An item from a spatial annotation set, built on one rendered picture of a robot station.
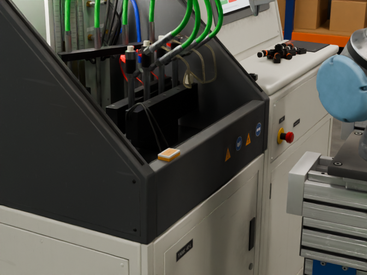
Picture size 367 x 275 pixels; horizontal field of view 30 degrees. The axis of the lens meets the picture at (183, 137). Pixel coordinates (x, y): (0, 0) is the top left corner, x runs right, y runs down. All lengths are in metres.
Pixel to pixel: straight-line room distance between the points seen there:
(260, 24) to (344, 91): 1.40
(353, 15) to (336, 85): 5.88
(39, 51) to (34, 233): 0.45
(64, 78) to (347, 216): 0.65
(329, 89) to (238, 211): 0.83
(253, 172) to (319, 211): 0.64
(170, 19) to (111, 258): 0.81
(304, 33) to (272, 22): 4.37
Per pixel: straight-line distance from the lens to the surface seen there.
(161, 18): 2.09
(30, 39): 1.52
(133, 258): 1.54
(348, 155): 1.35
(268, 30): 2.60
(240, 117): 1.84
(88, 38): 2.11
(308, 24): 7.14
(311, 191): 1.37
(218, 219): 1.82
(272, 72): 2.19
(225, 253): 1.93
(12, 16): 1.55
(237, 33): 2.35
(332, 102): 1.19
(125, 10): 1.97
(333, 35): 6.96
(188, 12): 1.68
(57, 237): 1.65
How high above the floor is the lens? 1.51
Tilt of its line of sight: 19 degrees down
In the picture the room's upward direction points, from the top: straight up
